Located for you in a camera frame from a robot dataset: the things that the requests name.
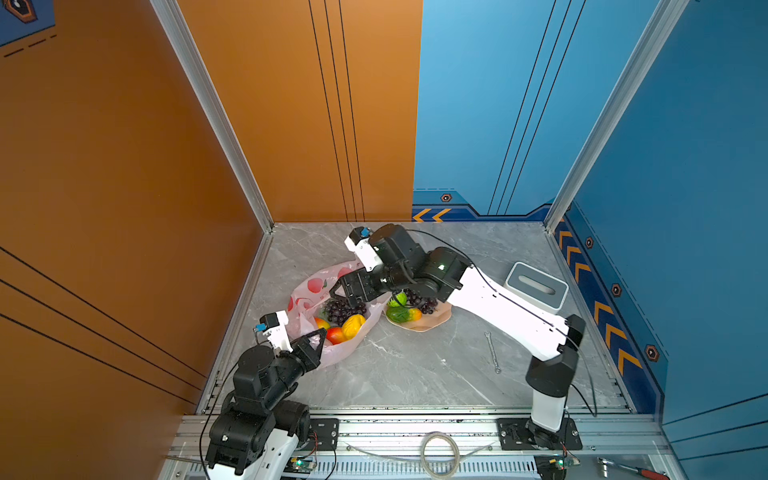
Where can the white grey tissue box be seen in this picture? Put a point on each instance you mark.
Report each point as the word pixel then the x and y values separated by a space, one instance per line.
pixel 539 288

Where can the yellow red mango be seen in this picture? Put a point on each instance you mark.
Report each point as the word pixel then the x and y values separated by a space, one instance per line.
pixel 321 323

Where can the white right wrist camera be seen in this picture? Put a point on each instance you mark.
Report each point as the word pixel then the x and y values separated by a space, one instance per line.
pixel 357 242

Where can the aluminium front rail frame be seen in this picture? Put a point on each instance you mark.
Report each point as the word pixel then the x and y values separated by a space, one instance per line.
pixel 464 444

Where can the purple grape bunch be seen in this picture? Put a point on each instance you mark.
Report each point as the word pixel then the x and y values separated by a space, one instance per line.
pixel 337 312
pixel 425 305

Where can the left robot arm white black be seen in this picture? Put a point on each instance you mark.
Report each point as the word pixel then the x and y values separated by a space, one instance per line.
pixel 259 427

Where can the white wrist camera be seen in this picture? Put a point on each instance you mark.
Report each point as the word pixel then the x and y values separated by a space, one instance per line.
pixel 357 242
pixel 271 328

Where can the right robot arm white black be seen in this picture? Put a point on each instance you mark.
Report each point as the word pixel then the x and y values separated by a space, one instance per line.
pixel 391 261

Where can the red yellow apple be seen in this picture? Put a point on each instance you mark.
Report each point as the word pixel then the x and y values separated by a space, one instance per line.
pixel 335 335

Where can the pink fruit plate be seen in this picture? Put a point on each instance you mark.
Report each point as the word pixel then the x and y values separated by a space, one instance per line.
pixel 441 315

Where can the aluminium corner post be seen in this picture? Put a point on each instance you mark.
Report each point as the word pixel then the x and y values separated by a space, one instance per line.
pixel 652 40
pixel 177 31

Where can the green apple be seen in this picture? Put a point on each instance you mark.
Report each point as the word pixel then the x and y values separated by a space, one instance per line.
pixel 399 299

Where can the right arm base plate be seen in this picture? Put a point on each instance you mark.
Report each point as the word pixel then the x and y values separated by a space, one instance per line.
pixel 523 434

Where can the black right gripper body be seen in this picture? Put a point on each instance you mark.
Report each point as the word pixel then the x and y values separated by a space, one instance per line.
pixel 372 284

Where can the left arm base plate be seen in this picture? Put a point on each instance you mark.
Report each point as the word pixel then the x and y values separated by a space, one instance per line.
pixel 323 434

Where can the left aluminium corner post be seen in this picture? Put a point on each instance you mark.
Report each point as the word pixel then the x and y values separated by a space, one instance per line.
pixel 177 31

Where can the pink printed plastic bag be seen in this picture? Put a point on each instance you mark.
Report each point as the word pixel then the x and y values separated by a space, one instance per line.
pixel 309 298

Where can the right aluminium corner post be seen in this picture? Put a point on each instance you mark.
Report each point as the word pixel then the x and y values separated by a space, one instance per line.
pixel 652 40

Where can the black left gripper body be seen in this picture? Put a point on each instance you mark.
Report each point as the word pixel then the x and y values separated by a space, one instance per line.
pixel 299 349

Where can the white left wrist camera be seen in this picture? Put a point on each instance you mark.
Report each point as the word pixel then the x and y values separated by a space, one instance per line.
pixel 271 328

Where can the right green circuit board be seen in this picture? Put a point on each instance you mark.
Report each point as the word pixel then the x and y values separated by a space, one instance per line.
pixel 564 462

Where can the yellow orange fruit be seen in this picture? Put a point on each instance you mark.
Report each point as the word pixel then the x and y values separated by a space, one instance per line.
pixel 352 326

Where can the red handled tool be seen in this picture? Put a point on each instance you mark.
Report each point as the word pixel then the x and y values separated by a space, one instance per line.
pixel 605 465

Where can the left green circuit board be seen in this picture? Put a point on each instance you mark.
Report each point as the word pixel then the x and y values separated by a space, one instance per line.
pixel 302 465

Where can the green circuit board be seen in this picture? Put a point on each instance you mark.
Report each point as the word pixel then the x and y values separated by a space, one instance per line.
pixel 564 462
pixel 302 465

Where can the silver wrench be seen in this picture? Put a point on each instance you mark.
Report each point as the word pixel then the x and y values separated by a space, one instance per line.
pixel 493 354

